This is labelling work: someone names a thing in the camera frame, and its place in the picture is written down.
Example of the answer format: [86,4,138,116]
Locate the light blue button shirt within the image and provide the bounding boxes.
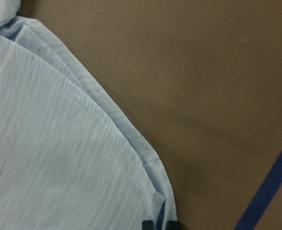
[0,0,177,230]

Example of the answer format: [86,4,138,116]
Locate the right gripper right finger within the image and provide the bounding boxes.
[166,220,181,230]

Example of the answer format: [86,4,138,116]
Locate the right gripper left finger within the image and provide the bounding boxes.
[142,220,154,230]

